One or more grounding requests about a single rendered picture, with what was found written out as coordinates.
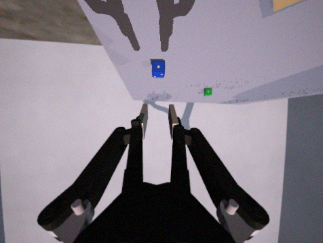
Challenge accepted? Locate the blue die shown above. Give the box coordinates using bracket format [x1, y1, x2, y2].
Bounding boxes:
[152, 60, 165, 77]

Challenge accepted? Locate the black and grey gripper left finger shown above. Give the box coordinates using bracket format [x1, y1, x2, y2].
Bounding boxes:
[37, 104, 148, 243]

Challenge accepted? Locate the green die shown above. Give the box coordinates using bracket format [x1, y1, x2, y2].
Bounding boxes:
[204, 88, 212, 96]

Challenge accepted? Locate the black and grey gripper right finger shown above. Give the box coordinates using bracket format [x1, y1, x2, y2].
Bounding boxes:
[168, 104, 269, 243]

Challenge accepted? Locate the tan flat mat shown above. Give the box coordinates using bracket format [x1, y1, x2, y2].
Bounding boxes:
[273, 0, 301, 11]

